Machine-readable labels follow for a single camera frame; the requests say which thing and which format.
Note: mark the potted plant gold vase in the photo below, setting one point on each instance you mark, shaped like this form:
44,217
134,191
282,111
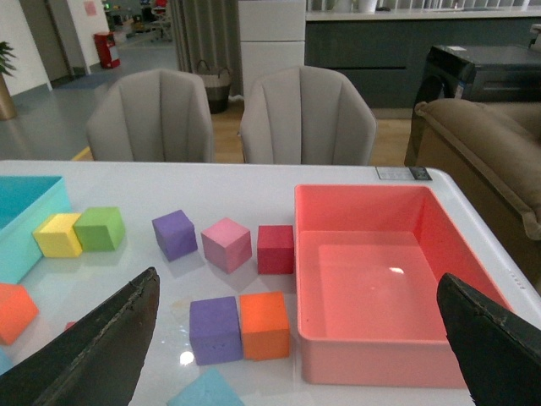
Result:
8,110

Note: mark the orange foam cube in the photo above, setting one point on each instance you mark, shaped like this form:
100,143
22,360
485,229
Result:
18,310
265,328

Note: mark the light blue foam cube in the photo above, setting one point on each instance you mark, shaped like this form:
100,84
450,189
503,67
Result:
210,388
5,362

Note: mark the dark grey counter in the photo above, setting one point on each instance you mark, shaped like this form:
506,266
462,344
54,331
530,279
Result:
384,54

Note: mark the purple foam cube near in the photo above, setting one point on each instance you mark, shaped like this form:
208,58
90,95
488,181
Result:
214,331

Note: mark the red foam cube near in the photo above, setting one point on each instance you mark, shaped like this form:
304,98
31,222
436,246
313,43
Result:
69,325

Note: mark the brown sofa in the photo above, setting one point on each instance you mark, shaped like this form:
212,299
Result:
492,152

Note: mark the grey chair left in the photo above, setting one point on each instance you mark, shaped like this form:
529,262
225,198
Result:
157,115

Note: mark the pink foam cube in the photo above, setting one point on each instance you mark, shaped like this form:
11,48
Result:
227,244

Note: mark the white pillar cabinet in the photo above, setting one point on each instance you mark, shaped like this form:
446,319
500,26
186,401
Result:
272,38

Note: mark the black appliance box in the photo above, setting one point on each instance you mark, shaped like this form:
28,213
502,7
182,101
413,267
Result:
481,74

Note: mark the dark red foam cube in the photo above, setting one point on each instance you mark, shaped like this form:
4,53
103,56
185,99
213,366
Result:
275,250

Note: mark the purple foam cube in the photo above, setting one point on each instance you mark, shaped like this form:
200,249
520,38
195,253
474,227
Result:
214,331
175,235

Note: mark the green foam cube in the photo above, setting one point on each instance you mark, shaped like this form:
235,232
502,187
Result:
100,229

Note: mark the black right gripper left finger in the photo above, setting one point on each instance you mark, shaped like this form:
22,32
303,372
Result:
98,360

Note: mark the yellow foam cube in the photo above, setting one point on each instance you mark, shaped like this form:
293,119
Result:
57,238

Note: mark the orange foam cube left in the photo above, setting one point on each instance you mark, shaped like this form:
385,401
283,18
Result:
18,310

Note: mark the pink plastic bin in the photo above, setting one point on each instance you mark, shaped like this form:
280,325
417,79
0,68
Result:
369,259

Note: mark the grey chair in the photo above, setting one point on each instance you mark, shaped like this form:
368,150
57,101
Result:
307,115
157,115

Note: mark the woven basket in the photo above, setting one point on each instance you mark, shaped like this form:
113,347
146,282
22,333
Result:
217,81

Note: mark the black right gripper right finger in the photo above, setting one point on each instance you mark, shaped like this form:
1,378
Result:
498,352

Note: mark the purple foam cube far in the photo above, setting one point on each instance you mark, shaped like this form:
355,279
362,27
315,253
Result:
175,235

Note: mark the grey chair right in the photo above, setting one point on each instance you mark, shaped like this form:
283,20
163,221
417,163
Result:
307,115

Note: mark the orange foam cube right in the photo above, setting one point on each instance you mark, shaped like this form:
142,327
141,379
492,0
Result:
265,328

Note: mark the table label sticker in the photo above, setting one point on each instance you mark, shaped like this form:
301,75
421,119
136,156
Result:
403,173

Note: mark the teal plastic bin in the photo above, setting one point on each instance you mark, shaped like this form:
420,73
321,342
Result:
26,202

